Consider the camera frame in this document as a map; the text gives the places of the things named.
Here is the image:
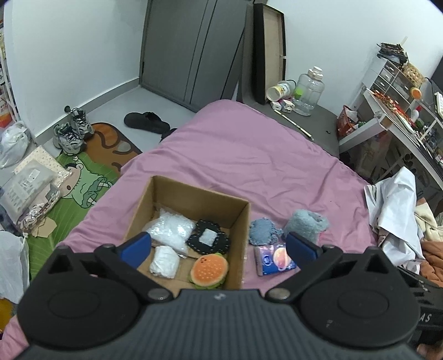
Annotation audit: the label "grey-blue plush toy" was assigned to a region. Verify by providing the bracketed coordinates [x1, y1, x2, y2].
[283, 209, 330, 244]

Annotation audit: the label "blue planet tissue pack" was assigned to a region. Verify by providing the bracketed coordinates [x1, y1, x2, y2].
[254, 243, 297, 276]

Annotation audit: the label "blue knitted coaster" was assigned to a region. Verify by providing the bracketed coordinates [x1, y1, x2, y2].
[249, 217, 283, 246]

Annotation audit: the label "small white wrapped bundle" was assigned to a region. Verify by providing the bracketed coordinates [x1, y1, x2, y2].
[150, 245, 180, 279]

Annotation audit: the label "clear bag white beads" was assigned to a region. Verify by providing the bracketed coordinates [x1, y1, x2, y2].
[143, 209, 195, 256]

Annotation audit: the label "brown cardboard box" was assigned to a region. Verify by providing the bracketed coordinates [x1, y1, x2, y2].
[124, 176, 251, 290]

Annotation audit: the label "orange burger plush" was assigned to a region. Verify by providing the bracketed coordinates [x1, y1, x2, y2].
[189, 253, 229, 289]

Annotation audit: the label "green cartoon floor mat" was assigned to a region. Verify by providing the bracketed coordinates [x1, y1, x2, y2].
[27, 152, 119, 277]

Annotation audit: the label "white crumpled clothes pile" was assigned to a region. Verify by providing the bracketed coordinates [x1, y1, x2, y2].
[364, 167, 424, 274]

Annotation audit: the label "packaged bedding stack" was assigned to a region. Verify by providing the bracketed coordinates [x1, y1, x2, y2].
[1, 146, 71, 233]

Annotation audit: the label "grey sneaker front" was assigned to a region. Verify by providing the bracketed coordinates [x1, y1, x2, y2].
[53, 123, 86, 156]

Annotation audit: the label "black slipper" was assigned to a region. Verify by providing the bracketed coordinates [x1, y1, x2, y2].
[124, 112, 171, 134]

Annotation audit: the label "pink bed sheet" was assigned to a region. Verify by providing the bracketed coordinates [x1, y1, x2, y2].
[0, 99, 388, 360]

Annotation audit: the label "white plastic bag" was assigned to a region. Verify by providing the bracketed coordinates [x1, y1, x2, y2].
[0, 122, 30, 169]

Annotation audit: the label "clear plastic water jug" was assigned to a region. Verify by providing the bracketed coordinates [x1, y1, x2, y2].
[293, 66, 324, 116]

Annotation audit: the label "white tipped-over container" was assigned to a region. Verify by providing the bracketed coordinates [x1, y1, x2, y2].
[266, 79, 296, 102]

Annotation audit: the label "white desk shelf unit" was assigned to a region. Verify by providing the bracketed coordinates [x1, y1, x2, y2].
[338, 42, 442, 187]

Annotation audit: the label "dark grey wardrobe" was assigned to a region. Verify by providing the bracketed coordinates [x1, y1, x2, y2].
[140, 0, 251, 112]

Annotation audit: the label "black framed board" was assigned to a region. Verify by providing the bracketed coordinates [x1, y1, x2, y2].
[251, 3, 286, 104]

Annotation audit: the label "black knitted frame coaster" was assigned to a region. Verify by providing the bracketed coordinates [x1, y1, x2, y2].
[186, 220, 231, 255]

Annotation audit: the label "grey sneaker near wall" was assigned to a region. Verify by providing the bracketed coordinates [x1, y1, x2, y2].
[64, 105, 95, 140]

